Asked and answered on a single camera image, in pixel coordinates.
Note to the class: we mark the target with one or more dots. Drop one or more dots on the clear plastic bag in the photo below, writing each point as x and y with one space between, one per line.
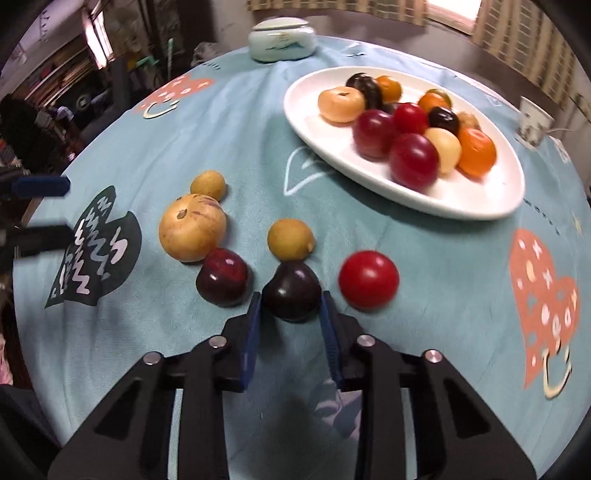
203 53

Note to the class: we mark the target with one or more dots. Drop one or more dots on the large red plum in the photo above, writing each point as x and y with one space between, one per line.
413 161

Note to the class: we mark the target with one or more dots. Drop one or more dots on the bright window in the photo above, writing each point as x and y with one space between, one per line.
455 11

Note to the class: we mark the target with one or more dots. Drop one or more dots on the orange tangerine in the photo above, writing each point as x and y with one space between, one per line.
476 152
431 101

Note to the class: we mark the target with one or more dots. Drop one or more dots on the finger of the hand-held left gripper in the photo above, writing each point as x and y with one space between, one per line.
41 185
41 237

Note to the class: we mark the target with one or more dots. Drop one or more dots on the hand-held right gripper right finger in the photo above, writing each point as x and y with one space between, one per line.
330 337

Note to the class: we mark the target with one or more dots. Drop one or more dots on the large tan loquat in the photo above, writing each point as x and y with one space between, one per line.
192 227

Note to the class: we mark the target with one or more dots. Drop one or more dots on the white lidded ceramic jar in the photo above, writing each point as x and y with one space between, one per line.
281 44

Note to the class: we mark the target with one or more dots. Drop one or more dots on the yellow-orange tomato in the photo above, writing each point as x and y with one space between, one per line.
390 88

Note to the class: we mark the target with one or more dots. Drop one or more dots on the printed paper cup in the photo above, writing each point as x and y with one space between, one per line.
533 122

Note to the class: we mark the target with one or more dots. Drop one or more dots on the white plate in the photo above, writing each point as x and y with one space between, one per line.
323 147

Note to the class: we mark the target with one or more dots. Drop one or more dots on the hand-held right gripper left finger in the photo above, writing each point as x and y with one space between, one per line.
251 337

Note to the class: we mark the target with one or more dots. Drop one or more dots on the small tan longan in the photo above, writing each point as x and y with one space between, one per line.
291 239
208 184

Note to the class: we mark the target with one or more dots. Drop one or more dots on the dark red plum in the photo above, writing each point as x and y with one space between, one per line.
224 283

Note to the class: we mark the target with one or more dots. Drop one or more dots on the dark wooden framed picture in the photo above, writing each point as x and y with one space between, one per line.
184 23

